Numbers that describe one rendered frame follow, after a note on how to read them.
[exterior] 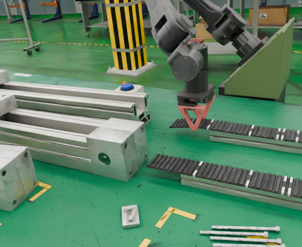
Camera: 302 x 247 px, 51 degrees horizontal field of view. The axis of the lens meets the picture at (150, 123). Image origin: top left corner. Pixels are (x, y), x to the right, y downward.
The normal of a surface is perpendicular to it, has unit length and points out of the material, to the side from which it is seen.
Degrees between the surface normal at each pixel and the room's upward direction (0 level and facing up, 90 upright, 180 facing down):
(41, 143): 90
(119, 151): 90
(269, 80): 90
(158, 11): 58
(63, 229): 0
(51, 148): 90
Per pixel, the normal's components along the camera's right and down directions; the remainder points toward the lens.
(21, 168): 0.95, 0.05
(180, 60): -0.34, 0.43
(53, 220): -0.10, -0.90
